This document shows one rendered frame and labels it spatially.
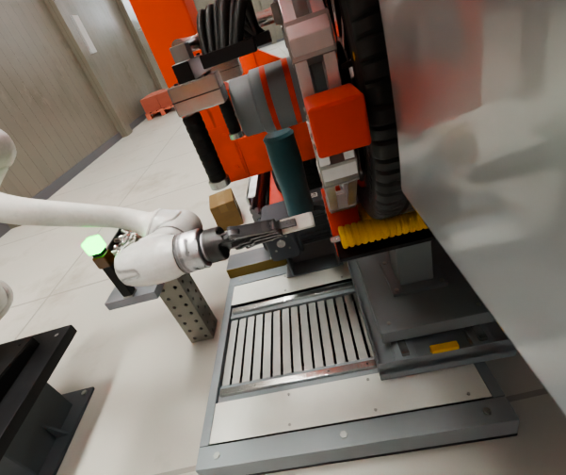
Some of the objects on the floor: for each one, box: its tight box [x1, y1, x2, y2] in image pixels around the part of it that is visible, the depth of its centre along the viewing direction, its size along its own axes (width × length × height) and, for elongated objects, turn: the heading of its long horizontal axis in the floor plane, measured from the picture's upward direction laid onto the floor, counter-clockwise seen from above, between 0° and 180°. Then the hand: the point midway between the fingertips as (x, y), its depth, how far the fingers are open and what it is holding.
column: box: [160, 272, 217, 343], centre depth 133 cm, size 10×10×42 cm
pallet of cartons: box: [140, 89, 174, 121], centre depth 797 cm, size 121×83×44 cm
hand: (297, 222), depth 70 cm, fingers closed
